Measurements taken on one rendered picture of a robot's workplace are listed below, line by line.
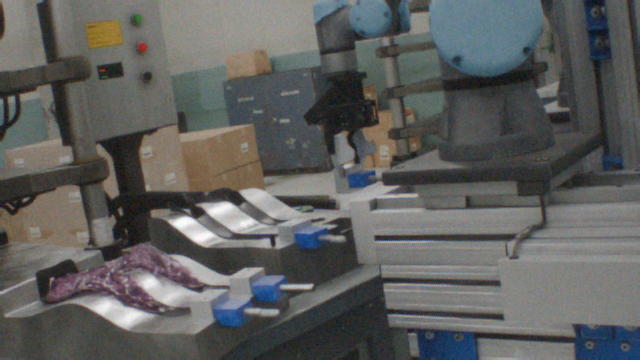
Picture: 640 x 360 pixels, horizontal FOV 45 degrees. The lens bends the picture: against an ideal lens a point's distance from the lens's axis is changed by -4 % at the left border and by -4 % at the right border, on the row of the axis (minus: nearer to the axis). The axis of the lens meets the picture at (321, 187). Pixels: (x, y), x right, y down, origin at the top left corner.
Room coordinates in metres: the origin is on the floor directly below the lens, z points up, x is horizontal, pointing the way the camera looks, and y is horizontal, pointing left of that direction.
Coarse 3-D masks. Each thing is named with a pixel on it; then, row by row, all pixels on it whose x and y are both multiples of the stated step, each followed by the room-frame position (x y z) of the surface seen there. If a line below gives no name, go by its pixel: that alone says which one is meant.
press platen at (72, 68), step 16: (48, 64) 1.86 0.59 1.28; (64, 64) 1.87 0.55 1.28; (80, 64) 1.89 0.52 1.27; (0, 80) 1.83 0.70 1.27; (16, 80) 1.85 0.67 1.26; (32, 80) 1.86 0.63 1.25; (48, 80) 1.86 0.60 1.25; (64, 80) 1.87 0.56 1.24; (80, 80) 1.90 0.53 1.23; (16, 96) 2.25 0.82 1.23; (16, 112) 2.28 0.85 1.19; (0, 128) 2.39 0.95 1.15
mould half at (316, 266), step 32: (256, 192) 1.69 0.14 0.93; (160, 224) 1.53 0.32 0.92; (192, 224) 1.52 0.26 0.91; (224, 224) 1.54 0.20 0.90; (256, 224) 1.56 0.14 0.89; (320, 224) 1.44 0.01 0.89; (192, 256) 1.47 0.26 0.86; (224, 256) 1.40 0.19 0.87; (256, 256) 1.34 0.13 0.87; (288, 256) 1.31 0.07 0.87; (320, 256) 1.37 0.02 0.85; (352, 256) 1.43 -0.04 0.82
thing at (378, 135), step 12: (372, 96) 8.35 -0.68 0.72; (408, 108) 8.21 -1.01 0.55; (384, 120) 8.10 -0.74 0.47; (408, 120) 8.08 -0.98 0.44; (348, 132) 8.34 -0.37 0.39; (372, 132) 8.18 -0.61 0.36; (384, 132) 8.11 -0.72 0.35; (348, 144) 8.32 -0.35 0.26; (384, 144) 8.11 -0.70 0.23; (372, 156) 8.21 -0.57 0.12; (384, 156) 8.12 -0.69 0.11
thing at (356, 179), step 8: (352, 168) 1.65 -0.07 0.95; (360, 168) 1.67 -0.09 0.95; (336, 176) 1.65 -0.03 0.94; (352, 176) 1.63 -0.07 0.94; (360, 176) 1.61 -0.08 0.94; (368, 176) 1.62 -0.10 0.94; (376, 176) 1.61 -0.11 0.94; (336, 184) 1.66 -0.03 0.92; (344, 184) 1.64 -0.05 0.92; (352, 184) 1.63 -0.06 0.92; (360, 184) 1.61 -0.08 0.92; (368, 184) 1.62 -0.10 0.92; (344, 192) 1.64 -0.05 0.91; (352, 192) 1.64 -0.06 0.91
